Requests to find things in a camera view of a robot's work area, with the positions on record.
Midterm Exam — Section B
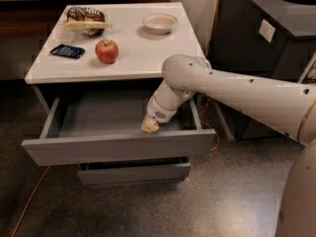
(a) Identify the grey drawer cabinet white top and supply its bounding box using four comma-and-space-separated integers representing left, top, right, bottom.
26, 3, 201, 171

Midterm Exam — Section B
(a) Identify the grey bottom drawer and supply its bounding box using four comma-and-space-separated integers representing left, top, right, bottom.
77, 157, 191, 186

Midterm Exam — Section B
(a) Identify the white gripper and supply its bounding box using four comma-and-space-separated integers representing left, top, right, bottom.
141, 96, 180, 133

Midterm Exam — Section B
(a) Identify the dark wooden bench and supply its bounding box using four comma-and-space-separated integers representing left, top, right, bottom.
0, 0, 170, 39

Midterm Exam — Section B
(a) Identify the white paper bowl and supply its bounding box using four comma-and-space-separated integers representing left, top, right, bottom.
142, 14, 177, 36

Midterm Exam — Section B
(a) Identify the orange extension cable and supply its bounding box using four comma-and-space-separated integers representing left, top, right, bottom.
9, 0, 231, 237

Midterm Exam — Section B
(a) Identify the white label on bin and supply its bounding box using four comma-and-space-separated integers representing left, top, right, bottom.
259, 20, 276, 42

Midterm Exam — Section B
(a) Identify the grey top drawer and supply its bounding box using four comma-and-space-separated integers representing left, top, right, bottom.
22, 90, 215, 166

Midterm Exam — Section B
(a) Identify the grey drawer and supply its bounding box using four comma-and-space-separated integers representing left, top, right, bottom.
22, 90, 215, 166
77, 157, 191, 186

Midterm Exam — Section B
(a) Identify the dark blue snack packet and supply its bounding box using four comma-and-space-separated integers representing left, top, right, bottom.
49, 44, 86, 59

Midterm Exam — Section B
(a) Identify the black trash bin cabinet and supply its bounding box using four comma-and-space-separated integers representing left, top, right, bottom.
207, 0, 316, 141

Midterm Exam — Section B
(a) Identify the red apple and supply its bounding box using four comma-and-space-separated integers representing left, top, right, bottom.
95, 39, 119, 64

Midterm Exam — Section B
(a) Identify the brown snack bag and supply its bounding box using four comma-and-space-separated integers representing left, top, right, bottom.
63, 6, 113, 36

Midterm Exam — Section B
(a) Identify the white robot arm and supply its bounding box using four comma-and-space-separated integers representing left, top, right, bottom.
141, 54, 316, 237

